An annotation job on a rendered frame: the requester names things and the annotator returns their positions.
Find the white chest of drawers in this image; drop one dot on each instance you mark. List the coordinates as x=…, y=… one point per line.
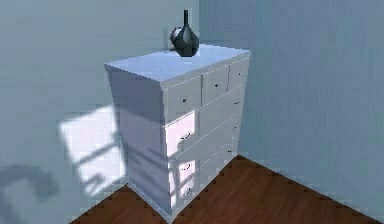
x=186, y=110

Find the black vase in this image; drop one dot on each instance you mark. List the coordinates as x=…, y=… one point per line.
x=185, y=40

